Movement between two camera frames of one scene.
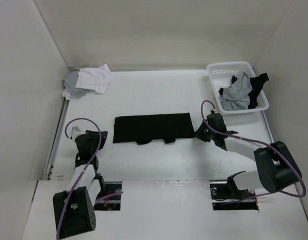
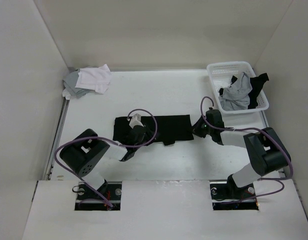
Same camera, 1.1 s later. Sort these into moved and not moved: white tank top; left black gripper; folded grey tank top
Moved: left black gripper
Not moved: white tank top; folded grey tank top
